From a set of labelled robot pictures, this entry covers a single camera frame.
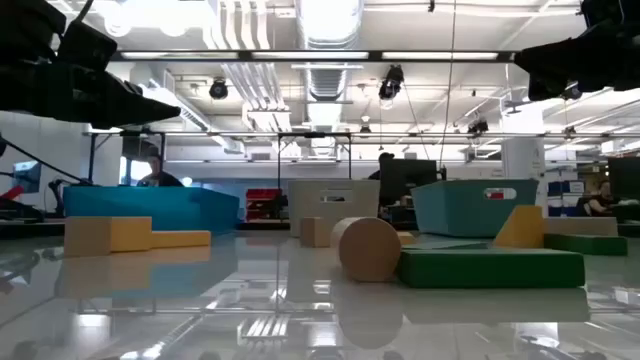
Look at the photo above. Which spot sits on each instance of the blue plastic bin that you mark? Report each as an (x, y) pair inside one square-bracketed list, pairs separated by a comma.
[(165, 207)]

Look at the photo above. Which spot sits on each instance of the black computer monitor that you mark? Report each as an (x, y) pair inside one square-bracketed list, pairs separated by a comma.
[(625, 177), (407, 180)]

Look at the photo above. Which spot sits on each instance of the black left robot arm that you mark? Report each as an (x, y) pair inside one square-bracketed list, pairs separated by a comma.
[(25, 27)]

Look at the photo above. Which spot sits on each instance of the white plastic bin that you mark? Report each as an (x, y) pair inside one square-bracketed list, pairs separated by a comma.
[(350, 210)]

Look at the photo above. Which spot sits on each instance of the red and black machine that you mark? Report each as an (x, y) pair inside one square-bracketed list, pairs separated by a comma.
[(12, 192)]

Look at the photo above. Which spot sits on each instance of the thick yellow block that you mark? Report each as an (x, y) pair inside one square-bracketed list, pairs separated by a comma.
[(107, 236)]

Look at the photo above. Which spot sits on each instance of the teal plastic bin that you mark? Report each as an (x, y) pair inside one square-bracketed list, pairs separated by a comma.
[(460, 210)]

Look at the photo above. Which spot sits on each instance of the natural wood cylinder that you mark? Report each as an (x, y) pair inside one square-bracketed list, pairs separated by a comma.
[(369, 250)]

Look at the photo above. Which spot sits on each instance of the red storage bins stack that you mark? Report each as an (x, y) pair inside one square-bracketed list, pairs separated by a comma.
[(262, 200)]

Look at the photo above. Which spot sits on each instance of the black hanging camera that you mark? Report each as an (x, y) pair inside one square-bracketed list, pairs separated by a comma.
[(477, 126), (391, 84), (218, 90)]

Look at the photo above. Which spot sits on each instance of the lit computer monitor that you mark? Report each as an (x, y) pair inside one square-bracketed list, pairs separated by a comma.
[(27, 176)]

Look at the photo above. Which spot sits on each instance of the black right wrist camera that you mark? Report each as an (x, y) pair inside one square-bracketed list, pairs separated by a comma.
[(610, 11)]

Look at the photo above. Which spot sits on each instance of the thin green block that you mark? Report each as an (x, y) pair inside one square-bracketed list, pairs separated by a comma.
[(445, 245)]

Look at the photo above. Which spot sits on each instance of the long green block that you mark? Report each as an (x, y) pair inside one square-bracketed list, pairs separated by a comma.
[(590, 245)]

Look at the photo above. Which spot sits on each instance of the blue storage bins shelf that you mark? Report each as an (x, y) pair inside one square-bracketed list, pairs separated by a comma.
[(565, 189)]

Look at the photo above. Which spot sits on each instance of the person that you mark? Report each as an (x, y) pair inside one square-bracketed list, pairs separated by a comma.
[(600, 200), (159, 177), (385, 159)]

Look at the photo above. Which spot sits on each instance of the black overhead frame bar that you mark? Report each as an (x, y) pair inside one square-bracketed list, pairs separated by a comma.
[(245, 55)]

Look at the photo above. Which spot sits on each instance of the orange rectangular block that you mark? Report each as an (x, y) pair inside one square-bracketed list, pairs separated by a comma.
[(582, 226)]

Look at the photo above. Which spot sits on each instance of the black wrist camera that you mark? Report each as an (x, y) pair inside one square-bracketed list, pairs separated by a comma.
[(87, 47), (610, 11)]

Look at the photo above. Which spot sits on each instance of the large green block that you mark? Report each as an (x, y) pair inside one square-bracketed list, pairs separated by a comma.
[(490, 268)]

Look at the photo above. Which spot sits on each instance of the black narrow metal frame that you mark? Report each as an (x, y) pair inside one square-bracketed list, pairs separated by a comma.
[(314, 134)]

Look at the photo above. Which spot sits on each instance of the small yellow block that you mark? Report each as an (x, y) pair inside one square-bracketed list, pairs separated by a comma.
[(406, 238)]

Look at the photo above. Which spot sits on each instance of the black wide metal frame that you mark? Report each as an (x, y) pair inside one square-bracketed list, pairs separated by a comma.
[(125, 133)]

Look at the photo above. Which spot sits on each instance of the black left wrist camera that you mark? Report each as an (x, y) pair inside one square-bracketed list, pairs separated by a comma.
[(87, 47)]

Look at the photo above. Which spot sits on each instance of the yellow wedge block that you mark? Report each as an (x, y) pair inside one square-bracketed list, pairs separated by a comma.
[(525, 230)]

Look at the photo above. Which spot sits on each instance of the silver ventilation duct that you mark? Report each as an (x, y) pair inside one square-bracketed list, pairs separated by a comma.
[(327, 80)]

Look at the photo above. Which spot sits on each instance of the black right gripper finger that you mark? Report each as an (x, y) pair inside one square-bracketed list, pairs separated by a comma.
[(545, 87), (560, 55)]

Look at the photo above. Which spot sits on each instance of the small natural wood block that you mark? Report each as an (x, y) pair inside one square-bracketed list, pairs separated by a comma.
[(314, 232)]

